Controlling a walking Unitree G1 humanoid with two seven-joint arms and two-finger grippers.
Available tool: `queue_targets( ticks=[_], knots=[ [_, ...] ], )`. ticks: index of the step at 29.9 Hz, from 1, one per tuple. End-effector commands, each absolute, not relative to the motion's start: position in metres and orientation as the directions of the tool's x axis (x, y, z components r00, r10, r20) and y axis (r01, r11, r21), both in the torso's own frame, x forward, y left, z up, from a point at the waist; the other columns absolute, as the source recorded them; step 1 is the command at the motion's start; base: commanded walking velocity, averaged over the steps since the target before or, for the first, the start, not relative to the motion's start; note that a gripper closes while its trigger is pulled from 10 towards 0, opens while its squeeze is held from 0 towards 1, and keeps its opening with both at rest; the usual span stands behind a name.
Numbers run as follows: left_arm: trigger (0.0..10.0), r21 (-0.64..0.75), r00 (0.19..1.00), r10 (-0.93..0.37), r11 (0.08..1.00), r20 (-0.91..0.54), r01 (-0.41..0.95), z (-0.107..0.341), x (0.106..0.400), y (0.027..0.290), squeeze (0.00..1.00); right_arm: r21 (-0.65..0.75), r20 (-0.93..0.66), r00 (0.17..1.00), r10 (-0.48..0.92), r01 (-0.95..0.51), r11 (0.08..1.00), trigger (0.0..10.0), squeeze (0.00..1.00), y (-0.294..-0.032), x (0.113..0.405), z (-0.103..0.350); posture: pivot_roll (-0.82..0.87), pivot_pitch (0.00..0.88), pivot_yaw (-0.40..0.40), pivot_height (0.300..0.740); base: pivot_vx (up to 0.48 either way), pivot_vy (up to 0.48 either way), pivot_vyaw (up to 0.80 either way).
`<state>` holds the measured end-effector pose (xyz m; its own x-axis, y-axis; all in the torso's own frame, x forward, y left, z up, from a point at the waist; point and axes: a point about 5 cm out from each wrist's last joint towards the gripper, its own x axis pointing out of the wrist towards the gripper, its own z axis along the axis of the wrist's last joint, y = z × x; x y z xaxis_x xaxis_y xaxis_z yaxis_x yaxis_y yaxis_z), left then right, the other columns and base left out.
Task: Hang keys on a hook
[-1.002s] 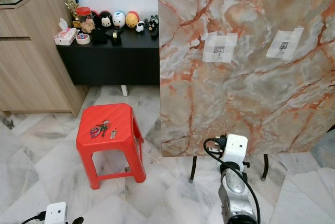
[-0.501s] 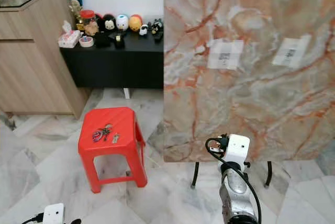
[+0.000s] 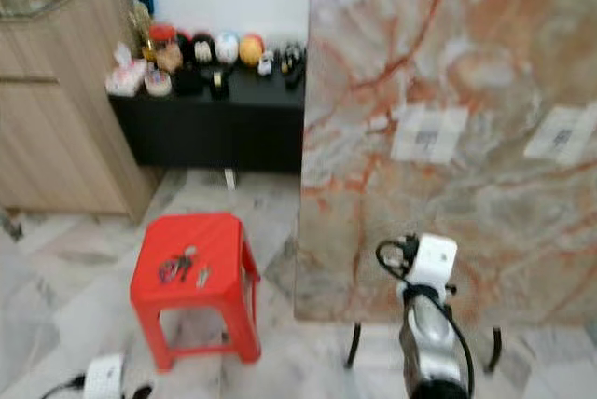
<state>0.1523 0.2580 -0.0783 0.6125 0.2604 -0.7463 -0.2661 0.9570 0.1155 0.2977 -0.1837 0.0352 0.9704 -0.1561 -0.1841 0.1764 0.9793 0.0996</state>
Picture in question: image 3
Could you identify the large white paper label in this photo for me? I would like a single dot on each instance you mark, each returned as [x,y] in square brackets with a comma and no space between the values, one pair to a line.
[429,134]

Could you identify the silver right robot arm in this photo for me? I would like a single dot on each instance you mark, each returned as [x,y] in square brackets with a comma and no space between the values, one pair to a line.
[431,348]

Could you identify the gold trophy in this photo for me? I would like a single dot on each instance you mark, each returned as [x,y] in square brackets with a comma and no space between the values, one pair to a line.
[140,22]

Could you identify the red plastic stool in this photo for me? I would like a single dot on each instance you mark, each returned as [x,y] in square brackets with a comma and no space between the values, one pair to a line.
[196,236]

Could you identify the round white tin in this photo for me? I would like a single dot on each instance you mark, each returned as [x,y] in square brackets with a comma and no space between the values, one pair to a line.
[158,83]

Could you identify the brown figurine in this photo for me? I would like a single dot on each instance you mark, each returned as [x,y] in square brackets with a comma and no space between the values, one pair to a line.
[169,57]

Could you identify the small white container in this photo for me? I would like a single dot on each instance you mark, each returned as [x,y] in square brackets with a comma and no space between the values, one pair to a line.
[265,65]

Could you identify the key bunch with red tag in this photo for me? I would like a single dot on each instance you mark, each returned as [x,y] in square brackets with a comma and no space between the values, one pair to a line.
[175,268]

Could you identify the orange egg ornament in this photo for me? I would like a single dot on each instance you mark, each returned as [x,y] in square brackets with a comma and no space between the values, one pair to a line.
[250,49]

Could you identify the white pink tissue pack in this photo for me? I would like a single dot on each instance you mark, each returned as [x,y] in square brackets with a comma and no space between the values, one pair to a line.
[126,76]

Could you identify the black box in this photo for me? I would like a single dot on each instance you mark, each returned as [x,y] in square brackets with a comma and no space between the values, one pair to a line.
[187,78]

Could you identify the black egg ornament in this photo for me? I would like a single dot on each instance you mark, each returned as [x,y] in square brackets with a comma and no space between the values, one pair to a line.
[203,48]

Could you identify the single silver key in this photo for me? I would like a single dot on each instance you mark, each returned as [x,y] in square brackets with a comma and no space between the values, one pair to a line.
[203,278]

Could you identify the black low sideboard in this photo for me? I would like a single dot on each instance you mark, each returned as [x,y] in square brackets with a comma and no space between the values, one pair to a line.
[215,129]

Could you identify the small white paper label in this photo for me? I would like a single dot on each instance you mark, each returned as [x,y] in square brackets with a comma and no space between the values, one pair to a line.
[560,142]

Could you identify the red lidded jar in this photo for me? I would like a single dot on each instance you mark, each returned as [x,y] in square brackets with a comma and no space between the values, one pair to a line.
[161,34]

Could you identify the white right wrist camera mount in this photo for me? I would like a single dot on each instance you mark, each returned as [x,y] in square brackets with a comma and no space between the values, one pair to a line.
[435,259]

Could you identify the white egg ornament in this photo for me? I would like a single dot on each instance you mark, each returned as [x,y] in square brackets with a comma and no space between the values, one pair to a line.
[226,47]

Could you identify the black jar with yellow label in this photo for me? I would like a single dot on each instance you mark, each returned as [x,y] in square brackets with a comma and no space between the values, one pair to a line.
[218,82]

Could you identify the marble pattern table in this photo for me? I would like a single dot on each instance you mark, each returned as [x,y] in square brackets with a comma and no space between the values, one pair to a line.
[476,203]

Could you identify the light wooden cabinet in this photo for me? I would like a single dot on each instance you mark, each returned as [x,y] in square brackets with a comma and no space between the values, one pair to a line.
[56,110]

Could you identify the black bottle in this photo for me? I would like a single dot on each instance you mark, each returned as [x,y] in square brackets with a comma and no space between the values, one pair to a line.
[291,61]

